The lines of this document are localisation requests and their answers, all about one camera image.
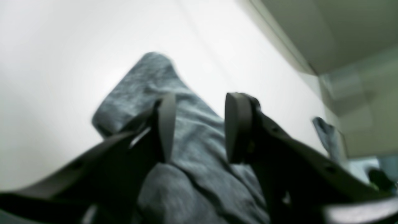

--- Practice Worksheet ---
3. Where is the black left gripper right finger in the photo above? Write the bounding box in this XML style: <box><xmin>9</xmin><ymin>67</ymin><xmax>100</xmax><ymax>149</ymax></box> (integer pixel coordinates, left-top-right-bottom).
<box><xmin>224</xmin><ymin>92</ymin><xmax>397</xmax><ymax>224</ymax></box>

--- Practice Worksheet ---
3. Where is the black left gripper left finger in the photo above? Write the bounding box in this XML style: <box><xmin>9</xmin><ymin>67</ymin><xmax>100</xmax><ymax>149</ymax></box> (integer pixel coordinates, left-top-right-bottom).
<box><xmin>1</xmin><ymin>93</ymin><xmax>176</xmax><ymax>224</ymax></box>

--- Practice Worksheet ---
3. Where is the grey t-shirt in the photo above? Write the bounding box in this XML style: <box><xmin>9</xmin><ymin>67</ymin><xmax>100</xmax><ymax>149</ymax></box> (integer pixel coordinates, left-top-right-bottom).
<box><xmin>92</xmin><ymin>51</ymin><xmax>349</xmax><ymax>224</ymax></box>

